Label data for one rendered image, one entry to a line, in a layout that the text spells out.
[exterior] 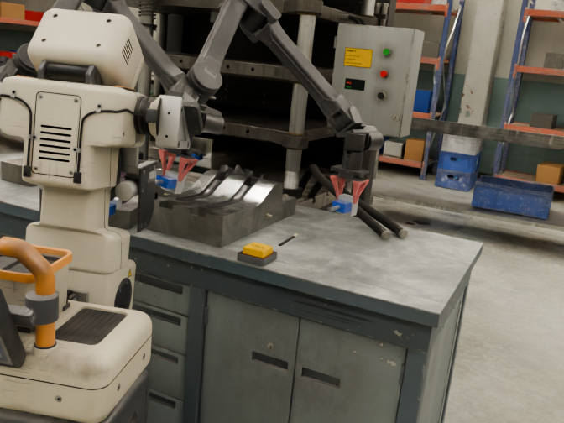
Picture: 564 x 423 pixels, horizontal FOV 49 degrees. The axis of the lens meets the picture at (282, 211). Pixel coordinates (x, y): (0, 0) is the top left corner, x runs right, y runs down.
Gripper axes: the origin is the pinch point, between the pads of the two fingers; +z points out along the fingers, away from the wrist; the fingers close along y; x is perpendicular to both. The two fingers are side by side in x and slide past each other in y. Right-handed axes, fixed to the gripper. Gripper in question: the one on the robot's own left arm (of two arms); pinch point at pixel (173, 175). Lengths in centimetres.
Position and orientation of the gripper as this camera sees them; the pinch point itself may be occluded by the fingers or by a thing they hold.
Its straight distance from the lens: 178.9
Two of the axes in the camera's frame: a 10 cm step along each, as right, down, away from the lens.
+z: -2.9, 9.4, 1.7
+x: -4.2, 0.4, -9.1
